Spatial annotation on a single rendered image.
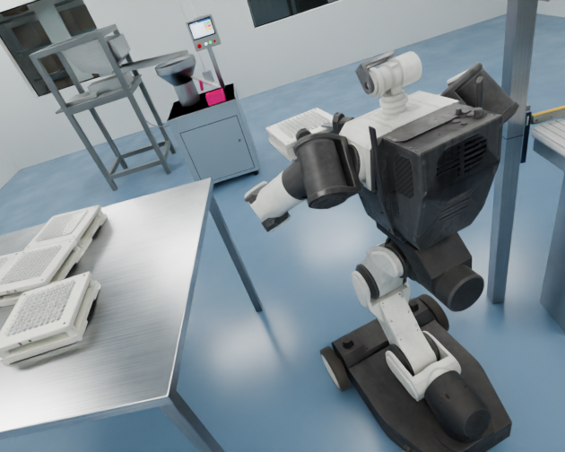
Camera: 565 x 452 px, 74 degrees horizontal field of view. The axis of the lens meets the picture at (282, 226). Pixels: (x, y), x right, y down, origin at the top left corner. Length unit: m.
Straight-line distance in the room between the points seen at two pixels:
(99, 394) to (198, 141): 2.72
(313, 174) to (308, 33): 5.44
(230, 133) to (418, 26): 4.02
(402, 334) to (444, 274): 0.56
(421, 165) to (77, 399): 0.99
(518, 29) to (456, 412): 1.21
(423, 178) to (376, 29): 5.74
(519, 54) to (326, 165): 0.87
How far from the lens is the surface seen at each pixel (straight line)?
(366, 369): 1.75
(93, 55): 4.34
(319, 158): 0.82
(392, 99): 0.92
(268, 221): 1.01
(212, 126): 3.49
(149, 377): 1.08
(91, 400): 1.14
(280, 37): 6.13
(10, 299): 1.70
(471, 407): 1.47
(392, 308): 1.52
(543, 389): 1.96
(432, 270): 1.02
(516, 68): 1.52
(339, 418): 1.86
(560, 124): 1.64
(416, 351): 1.57
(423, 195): 0.80
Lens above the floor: 1.65
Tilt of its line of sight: 35 degrees down
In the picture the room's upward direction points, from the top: 19 degrees counter-clockwise
